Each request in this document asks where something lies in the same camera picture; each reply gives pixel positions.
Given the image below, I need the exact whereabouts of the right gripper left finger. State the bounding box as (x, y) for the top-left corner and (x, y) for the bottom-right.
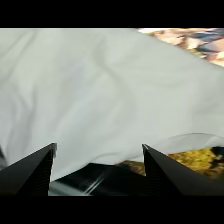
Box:
(0, 142), (58, 197)

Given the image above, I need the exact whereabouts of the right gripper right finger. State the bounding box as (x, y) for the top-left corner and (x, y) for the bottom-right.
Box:
(141, 143), (224, 197)

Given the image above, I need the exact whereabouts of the white garment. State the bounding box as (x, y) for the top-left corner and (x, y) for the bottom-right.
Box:
(0, 28), (224, 183)

